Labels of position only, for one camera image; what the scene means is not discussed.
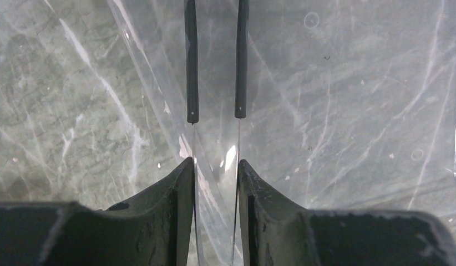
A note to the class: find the clear plastic tray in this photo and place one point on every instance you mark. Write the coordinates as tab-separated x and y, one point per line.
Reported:
336	104

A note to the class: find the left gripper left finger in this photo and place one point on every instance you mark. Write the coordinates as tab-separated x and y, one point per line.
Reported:
151	228

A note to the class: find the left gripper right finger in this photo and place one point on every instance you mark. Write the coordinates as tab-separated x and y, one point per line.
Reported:
277	231

